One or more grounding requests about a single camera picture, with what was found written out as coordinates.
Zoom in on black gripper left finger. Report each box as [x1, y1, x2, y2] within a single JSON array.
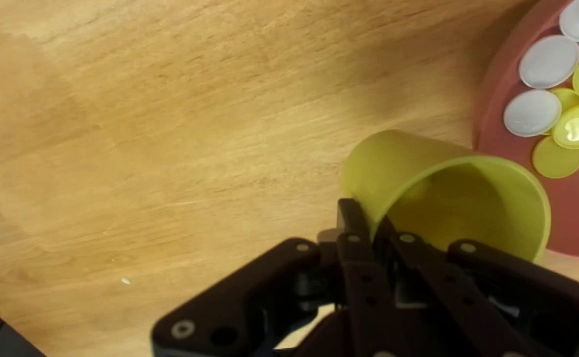
[[149, 197, 396, 357]]

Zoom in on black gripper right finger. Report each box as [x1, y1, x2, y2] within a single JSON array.
[[373, 217, 579, 357]]

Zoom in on yellow plastic cup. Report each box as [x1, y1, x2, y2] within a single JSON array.
[[339, 129, 553, 266]]

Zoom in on pink plastic bowl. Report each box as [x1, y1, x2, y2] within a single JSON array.
[[472, 0, 579, 262]]

